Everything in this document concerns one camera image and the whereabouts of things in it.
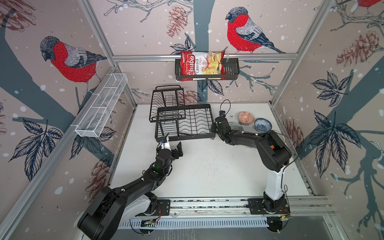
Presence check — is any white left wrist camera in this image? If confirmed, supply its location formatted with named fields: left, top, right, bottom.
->
left=158, top=135, right=171, bottom=150

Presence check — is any green patterned ceramic bowl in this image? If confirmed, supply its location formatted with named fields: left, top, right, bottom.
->
left=229, top=122, right=244, bottom=132

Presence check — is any white red dotted bowl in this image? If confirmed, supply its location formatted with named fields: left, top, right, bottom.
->
left=274, top=130, right=287, bottom=144

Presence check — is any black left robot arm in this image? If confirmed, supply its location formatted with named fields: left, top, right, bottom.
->
left=77, top=143, right=184, bottom=240

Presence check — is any black wall-mounted wire basket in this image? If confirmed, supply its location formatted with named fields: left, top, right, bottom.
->
left=175, top=58, right=240, bottom=82

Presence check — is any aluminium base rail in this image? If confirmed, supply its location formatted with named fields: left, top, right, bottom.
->
left=119, top=196, right=335, bottom=232

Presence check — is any blue floral ceramic bowl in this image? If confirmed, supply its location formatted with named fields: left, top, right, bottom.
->
left=254, top=118, right=272, bottom=133

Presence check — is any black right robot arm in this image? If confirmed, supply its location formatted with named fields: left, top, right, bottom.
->
left=211, top=111, right=292, bottom=214

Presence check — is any black two-tier dish rack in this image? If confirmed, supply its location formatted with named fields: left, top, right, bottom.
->
left=149, top=85, right=215, bottom=141

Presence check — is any red cassava chips bag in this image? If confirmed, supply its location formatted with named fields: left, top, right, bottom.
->
left=180, top=51, right=225, bottom=76

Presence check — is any orange patterned ceramic bowl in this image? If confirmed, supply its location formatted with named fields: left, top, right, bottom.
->
left=238, top=112, right=255, bottom=126

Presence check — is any white wire mesh wall shelf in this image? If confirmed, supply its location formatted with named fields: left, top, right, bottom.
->
left=75, top=73, right=128, bottom=138

